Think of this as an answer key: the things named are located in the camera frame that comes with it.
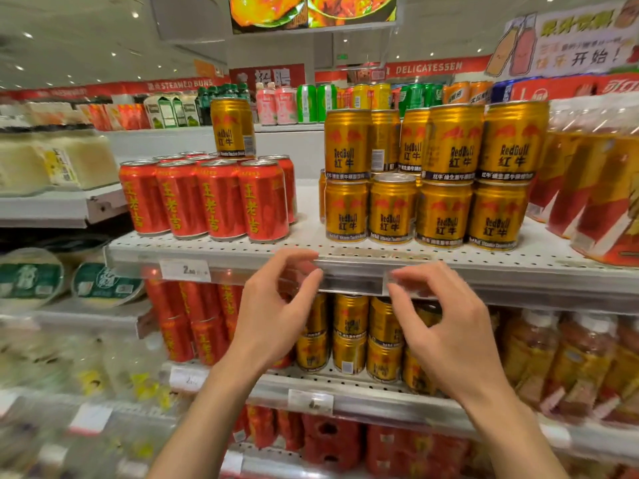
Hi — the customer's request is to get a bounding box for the row of orange packets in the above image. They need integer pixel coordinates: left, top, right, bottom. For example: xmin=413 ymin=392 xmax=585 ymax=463
xmin=79 ymin=103 xmax=151 ymax=131

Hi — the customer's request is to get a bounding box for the group of clear bottles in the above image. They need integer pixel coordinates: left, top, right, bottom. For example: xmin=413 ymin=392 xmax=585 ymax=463
xmin=0 ymin=334 xmax=173 ymax=479

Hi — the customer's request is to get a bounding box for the row of orange cans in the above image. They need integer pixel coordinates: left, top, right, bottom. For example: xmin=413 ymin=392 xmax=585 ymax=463
xmin=443 ymin=80 xmax=494 ymax=105

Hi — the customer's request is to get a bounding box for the red wrapped can pack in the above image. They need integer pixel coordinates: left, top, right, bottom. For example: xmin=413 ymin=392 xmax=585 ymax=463
xmin=302 ymin=414 xmax=363 ymax=472
xmin=364 ymin=424 xmax=473 ymax=478

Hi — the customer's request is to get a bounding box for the orange tea bottle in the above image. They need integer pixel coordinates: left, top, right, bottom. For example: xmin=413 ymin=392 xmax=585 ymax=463
xmin=527 ymin=100 xmax=582 ymax=223
xmin=546 ymin=98 xmax=631 ymax=240
xmin=570 ymin=93 xmax=639 ymax=268

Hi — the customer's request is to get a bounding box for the green lidded bowl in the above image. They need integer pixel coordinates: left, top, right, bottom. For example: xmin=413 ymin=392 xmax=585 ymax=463
xmin=0 ymin=247 xmax=66 ymax=310
xmin=71 ymin=261 xmax=146 ymax=309

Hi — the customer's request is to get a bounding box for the row of green cans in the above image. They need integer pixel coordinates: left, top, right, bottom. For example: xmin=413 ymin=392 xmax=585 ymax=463
xmin=297 ymin=83 xmax=338 ymax=124
xmin=397 ymin=82 xmax=445 ymax=118

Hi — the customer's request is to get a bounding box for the pale food tub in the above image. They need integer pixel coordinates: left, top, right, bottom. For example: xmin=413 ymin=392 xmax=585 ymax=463
xmin=42 ymin=130 xmax=120 ymax=191
xmin=0 ymin=137 xmax=52 ymax=196

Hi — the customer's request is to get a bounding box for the white price label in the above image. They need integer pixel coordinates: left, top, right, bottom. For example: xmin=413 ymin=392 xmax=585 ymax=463
xmin=159 ymin=258 xmax=212 ymax=284
xmin=220 ymin=450 xmax=245 ymax=477
xmin=538 ymin=422 xmax=573 ymax=450
xmin=68 ymin=403 xmax=113 ymax=436
xmin=169 ymin=366 xmax=210 ymax=394

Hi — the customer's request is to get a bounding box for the row of dark green bottles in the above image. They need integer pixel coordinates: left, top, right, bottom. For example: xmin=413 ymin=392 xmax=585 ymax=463
xmin=195 ymin=83 xmax=251 ymax=126

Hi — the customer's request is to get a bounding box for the row of yellow cans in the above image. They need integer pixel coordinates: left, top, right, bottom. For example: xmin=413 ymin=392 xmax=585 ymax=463
xmin=337 ymin=83 xmax=393 ymax=111

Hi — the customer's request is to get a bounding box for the white side shelf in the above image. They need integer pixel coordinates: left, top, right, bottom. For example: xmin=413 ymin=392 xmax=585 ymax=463
xmin=0 ymin=183 xmax=128 ymax=229
xmin=0 ymin=298 xmax=156 ymax=341

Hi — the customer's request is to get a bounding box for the dark red wall sign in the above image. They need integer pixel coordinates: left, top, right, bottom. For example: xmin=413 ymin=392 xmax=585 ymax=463
xmin=229 ymin=63 xmax=307 ymax=91

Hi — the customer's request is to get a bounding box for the row of green white cartons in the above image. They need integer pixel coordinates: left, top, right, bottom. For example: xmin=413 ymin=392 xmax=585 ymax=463
xmin=143 ymin=94 xmax=201 ymax=129

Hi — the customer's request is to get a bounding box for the person's right forearm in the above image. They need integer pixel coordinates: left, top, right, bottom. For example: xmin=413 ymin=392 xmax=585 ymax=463
xmin=462 ymin=378 xmax=571 ymax=479

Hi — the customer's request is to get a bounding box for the gold energy drink can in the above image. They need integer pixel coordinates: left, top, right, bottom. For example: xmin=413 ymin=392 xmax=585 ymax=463
xmin=210 ymin=97 xmax=257 ymax=160

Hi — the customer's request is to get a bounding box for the group of red drink cans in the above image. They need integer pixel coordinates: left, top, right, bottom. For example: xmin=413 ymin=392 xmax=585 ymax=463
xmin=118 ymin=151 xmax=299 ymax=244
xmin=144 ymin=278 xmax=296 ymax=371

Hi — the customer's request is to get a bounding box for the clear plastic label holder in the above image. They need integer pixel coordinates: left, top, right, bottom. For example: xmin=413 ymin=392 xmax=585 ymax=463
xmin=317 ymin=259 xmax=401 ymax=298

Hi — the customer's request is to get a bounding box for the stack of gold cans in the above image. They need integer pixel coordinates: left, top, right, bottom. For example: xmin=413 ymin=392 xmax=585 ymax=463
xmin=319 ymin=100 xmax=550 ymax=252
xmin=295 ymin=292 xmax=442 ymax=396

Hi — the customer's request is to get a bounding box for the person's right hand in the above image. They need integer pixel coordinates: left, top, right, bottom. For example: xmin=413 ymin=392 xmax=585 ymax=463
xmin=387 ymin=261 xmax=501 ymax=405

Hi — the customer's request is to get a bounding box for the white perforated metal shelf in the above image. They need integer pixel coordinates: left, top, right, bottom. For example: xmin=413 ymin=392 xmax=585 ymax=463
xmin=104 ymin=178 xmax=639 ymax=316

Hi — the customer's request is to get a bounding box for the row of pink bottles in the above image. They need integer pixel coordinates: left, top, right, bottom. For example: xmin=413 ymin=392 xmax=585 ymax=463
xmin=255 ymin=82 xmax=299 ymax=126

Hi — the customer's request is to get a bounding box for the hanging food picture sign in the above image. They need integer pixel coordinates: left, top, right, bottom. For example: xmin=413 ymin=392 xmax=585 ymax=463
xmin=228 ymin=0 xmax=400 ymax=35

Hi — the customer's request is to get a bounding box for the brown tea bottle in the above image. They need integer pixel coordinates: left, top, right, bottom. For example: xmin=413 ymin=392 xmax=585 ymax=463
xmin=540 ymin=313 xmax=621 ymax=420
xmin=593 ymin=318 xmax=639 ymax=425
xmin=501 ymin=309 xmax=561 ymax=410

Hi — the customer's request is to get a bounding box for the person's left hand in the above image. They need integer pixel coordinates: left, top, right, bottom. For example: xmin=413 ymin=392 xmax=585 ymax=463
xmin=227 ymin=248 xmax=325 ymax=379

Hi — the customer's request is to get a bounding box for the red cola carton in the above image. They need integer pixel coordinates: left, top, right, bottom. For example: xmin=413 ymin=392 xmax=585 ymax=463
xmin=491 ymin=73 xmax=639 ymax=103

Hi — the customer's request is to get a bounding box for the red wall banner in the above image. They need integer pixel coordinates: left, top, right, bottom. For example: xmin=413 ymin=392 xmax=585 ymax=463
xmin=315 ymin=55 xmax=493 ymax=83
xmin=0 ymin=77 xmax=231 ymax=101

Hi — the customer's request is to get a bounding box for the person's left forearm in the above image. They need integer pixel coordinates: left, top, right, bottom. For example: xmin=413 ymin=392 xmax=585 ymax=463
xmin=146 ymin=355 xmax=268 ymax=479

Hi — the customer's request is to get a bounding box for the white juice display sign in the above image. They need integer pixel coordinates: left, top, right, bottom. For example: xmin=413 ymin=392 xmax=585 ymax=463
xmin=485 ymin=0 xmax=639 ymax=79

